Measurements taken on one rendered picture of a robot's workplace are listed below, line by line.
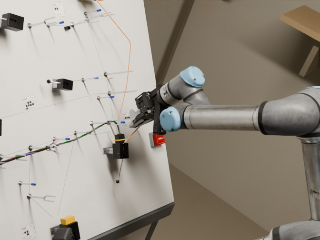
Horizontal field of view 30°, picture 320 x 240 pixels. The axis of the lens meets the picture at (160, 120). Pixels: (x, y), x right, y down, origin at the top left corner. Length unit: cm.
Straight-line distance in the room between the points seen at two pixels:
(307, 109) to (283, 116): 7
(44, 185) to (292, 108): 88
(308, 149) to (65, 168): 84
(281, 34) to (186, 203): 125
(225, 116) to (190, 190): 238
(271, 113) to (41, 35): 85
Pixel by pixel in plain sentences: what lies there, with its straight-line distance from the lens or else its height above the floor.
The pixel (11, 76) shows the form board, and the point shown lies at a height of 136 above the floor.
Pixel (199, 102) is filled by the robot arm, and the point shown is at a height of 148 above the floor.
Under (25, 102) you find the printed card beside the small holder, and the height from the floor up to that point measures 129.
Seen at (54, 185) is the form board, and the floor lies 105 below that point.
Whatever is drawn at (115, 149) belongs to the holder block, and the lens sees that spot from 216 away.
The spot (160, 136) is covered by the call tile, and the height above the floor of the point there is 112.
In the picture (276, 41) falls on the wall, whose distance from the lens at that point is 362.
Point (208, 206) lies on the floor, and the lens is 402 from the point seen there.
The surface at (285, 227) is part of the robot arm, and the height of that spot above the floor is 174.
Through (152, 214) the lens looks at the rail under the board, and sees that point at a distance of 240.
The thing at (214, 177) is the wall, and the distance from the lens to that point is 409.
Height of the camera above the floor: 238
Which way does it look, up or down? 31 degrees down
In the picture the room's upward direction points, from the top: 22 degrees clockwise
